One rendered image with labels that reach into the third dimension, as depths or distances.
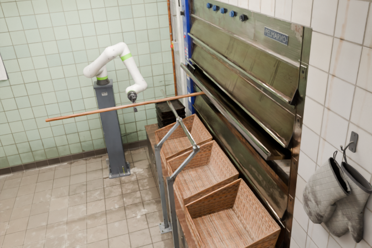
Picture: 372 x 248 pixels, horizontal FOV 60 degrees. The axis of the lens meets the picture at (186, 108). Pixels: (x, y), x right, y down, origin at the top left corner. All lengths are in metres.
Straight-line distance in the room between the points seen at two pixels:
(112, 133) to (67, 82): 0.87
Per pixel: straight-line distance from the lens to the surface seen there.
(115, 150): 3.98
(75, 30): 4.05
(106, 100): 3.68
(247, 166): 2.46
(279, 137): 1.89
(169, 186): 2.45
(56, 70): 4.18
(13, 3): 4.08
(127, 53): 3.31
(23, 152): 4.68
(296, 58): 1.69
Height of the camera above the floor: 2.42
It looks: 25 degrees down
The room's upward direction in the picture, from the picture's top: 4 degrees counter-clockwise
